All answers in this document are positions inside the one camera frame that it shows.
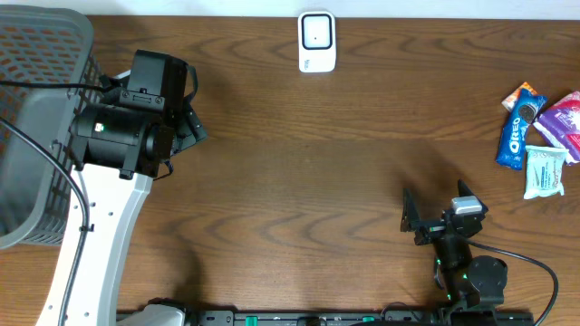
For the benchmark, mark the purple Carefree pad pack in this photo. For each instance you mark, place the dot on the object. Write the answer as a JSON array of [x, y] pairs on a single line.
[[558, 125]]

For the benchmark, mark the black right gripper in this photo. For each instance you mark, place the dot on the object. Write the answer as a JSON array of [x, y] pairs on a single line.
[[437, 227]]

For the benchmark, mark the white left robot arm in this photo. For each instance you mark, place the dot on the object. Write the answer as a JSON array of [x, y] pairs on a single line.
[[108, 193]]

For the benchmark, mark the grey plastic mesh basket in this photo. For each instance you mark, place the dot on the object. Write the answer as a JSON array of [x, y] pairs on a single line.
[[47, 72]]

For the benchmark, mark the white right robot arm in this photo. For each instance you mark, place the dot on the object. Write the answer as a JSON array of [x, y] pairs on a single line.
[[470, 281]]

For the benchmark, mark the mint green wipes pack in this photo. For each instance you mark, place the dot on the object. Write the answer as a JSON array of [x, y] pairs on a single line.
[[544, 171]]

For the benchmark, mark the blue snack wrapper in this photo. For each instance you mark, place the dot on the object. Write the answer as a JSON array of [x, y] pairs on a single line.
[[513, 136]]

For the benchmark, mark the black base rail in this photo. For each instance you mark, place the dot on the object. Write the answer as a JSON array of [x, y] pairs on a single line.
[[165, 315]]

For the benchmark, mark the orange Kleenex tissue pack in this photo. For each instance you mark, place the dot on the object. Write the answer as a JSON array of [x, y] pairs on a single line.
[[510, 101]]

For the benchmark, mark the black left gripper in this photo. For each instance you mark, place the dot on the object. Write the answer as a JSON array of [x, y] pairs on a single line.
[[191, 125]]

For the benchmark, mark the white barcode scanner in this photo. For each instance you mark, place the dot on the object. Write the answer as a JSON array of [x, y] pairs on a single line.
[[316, 42]]

